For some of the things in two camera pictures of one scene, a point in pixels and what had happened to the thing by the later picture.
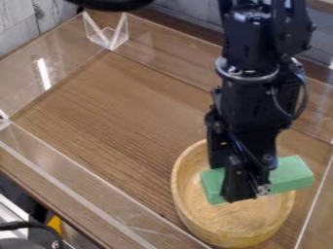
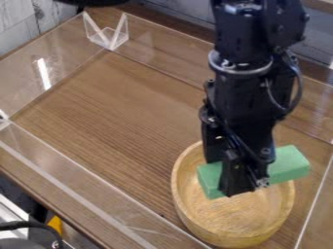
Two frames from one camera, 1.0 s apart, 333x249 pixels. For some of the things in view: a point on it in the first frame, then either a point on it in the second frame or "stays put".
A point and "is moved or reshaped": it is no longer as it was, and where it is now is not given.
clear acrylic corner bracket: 110,38 stays put
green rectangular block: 292,174 is moved or reshaped
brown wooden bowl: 244,224 stays put
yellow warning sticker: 57,224 stays put
